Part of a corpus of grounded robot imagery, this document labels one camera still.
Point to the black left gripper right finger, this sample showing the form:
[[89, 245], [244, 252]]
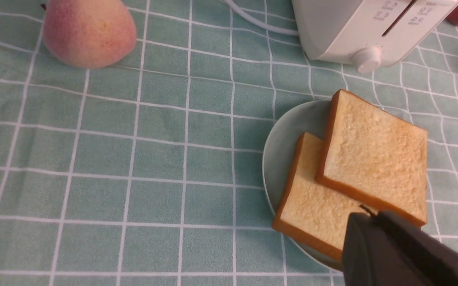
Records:
[[434, 260]]

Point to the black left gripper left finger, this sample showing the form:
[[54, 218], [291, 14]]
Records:
[[370, 258]]

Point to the toast slice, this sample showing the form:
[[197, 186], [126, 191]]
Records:
[[375, 157], [309, 212]]

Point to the white two-slot toaster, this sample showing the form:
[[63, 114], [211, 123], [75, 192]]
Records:
[[367, 34]]

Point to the light green round plate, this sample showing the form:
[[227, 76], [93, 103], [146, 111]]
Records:
[[310, 117]]

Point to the green checkered tablecloth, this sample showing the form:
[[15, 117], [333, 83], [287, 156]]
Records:
[[148, 172]]

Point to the pink peach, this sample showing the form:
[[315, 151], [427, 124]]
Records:
[[88, 34]]

